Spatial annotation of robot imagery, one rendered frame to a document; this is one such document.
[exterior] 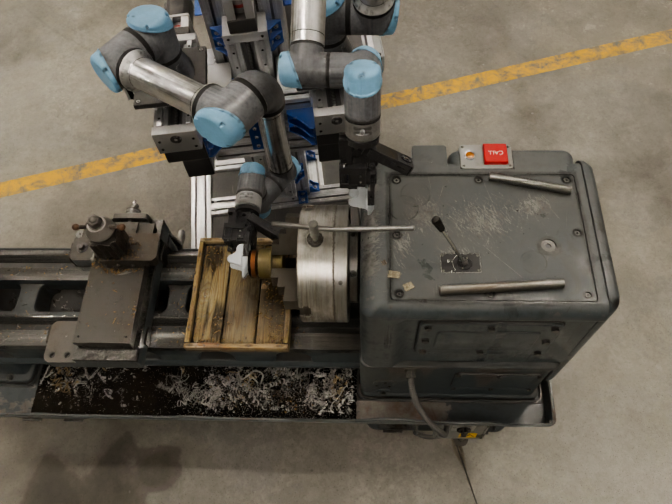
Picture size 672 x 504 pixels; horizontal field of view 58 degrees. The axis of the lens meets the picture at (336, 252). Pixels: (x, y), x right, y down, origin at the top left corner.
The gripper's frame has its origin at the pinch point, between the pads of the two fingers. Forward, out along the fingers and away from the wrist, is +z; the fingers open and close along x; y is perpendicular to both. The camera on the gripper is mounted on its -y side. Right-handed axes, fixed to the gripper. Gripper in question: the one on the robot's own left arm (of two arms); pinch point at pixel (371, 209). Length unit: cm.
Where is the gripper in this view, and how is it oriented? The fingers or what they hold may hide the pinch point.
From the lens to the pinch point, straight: 142.1
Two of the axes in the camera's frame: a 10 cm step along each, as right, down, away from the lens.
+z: 0.3, 7.5, 6.6
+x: -0.4, 6.6, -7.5
